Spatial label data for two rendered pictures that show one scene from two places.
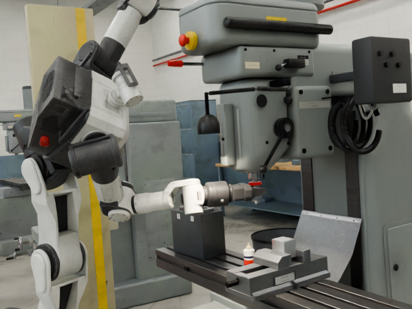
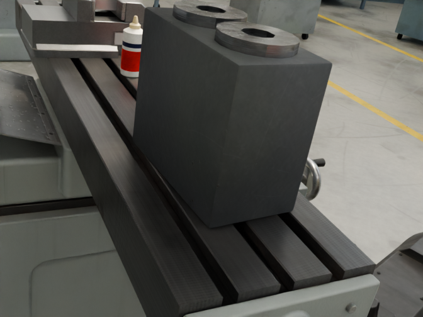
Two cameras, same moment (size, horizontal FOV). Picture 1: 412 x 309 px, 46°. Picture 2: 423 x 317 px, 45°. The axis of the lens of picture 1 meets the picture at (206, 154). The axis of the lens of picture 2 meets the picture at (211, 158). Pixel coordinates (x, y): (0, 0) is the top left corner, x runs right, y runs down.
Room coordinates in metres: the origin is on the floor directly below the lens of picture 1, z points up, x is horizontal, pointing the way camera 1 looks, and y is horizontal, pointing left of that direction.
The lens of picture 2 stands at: (2.67, 0.09, 1.26)
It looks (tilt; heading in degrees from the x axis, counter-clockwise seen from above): 27 degrees down; 183
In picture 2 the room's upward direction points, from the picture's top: 10 degrees clockwise
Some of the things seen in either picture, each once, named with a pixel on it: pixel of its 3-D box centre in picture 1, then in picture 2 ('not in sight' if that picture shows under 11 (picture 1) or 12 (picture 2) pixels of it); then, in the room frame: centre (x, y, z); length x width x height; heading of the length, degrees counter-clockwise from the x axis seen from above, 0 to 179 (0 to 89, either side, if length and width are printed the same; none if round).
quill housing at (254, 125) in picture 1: (252, 125); not in sight; (1.74, -0.17, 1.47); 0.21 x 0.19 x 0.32; 32
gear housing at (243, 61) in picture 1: (257, 66); not in sight; (1.76, -0.21, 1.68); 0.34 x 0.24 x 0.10; 122
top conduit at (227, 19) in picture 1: (281, 26); not in sight; (1.64, -0.28, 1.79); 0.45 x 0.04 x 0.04; 122
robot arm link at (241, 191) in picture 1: (230, 193); not in sight; (1.72, -0.08, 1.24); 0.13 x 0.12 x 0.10; 12
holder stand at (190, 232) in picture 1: (197, 230); (219, 102); (2.08, 0.06, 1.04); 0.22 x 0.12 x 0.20; 37
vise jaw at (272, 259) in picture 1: (271, 258); (126, 5); (1.60, -0.19, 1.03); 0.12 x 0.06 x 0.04; 34
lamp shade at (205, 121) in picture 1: (208, 124); not in sight; (1.55, -0.01, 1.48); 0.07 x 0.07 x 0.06
